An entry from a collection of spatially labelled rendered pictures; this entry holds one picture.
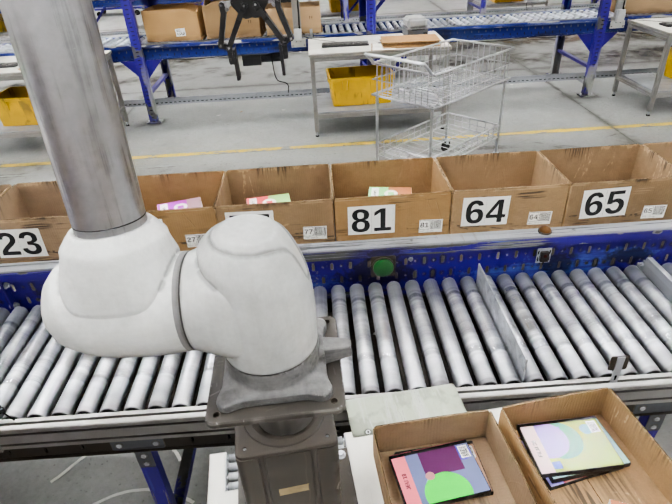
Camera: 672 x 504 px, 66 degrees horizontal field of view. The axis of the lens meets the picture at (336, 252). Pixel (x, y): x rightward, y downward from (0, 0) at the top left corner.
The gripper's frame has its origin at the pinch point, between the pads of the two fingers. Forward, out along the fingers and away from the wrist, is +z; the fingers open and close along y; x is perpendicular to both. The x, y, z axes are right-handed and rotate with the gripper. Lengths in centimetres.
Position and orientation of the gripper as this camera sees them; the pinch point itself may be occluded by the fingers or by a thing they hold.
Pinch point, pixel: (260, 67)
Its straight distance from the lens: 132.7
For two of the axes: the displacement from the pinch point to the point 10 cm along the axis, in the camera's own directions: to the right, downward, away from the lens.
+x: -0.8, -5.6, 8.2
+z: 0.9, 8.2, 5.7
